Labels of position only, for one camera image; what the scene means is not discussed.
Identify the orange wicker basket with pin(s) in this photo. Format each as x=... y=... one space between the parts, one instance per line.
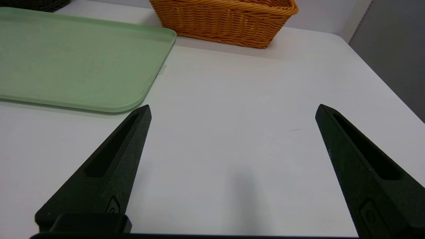
x=225 y=23

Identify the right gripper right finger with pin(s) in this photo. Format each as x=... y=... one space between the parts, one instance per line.
x=375 y=199

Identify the light green plastic tray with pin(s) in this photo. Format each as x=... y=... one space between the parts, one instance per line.
x=73 y=63

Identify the dark brown wicker basket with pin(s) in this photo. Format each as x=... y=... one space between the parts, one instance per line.
x=33 y=4

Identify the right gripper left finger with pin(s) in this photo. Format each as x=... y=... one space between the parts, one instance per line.
x=99 y=189

